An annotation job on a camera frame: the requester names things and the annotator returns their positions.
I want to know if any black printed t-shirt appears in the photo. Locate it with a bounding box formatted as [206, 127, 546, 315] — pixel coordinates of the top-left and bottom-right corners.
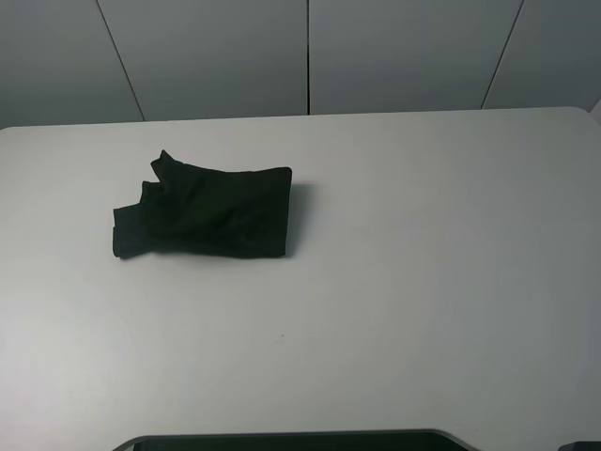
[112, 151, 292, 259]

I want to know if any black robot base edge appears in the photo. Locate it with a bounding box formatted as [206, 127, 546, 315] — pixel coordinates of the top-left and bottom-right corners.
[114, 428, 478, 450]

